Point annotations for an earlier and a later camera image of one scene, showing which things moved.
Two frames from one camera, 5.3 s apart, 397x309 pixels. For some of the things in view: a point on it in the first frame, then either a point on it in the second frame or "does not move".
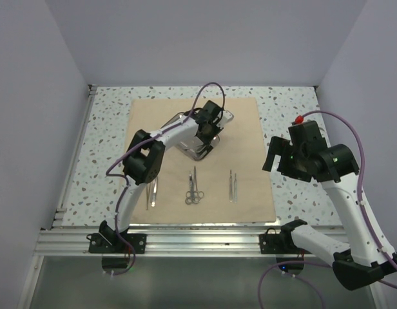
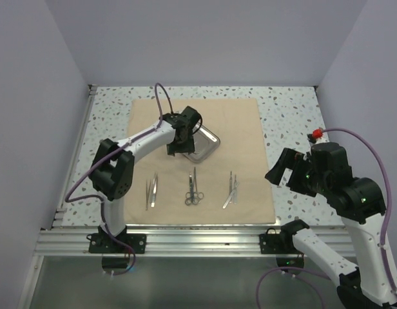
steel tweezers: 148,187 does not move
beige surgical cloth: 231,184 does not move
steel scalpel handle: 235,189 does not move
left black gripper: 217,129 -> 187,147
